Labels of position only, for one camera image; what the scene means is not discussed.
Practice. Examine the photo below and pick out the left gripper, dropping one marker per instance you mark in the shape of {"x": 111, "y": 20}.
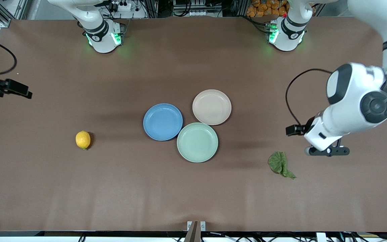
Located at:
{"x": 303, "y": 128}

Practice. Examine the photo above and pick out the green lettuce leaf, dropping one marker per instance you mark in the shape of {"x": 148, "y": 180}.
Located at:
{"x": 277, "y": 163}

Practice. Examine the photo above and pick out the yellow lemon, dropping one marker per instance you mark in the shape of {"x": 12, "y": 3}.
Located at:
{"x": 83, "y": 139}

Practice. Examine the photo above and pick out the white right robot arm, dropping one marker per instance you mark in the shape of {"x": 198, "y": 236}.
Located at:
{"x": 96, "y": 27}

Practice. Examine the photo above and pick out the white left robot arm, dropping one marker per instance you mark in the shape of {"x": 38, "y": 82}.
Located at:
{"x": 354, "y": 87}

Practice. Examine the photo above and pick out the beige plate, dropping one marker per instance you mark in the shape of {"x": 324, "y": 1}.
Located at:
{"x": 212, "y": 107}

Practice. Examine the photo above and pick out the mint green plate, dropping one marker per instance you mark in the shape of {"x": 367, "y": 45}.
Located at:
{"x": 197, "y": 142}

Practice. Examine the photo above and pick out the bag of orange fruits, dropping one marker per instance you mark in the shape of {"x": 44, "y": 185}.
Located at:
{"x": 264, "y": 8}

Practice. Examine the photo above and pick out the blue plate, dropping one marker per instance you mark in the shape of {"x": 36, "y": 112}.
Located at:
{"x": 163, "y": 121}

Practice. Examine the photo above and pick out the white power strip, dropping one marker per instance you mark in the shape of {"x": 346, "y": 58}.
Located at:
{"x": 123, "y": 6}

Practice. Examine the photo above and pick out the metal camera stand bracket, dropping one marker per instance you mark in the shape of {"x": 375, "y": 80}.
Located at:
{"x": 195, "y": 232}

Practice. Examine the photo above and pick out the aluminium frame profile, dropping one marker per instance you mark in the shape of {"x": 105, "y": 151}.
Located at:
{"x": 12, "y": 11}

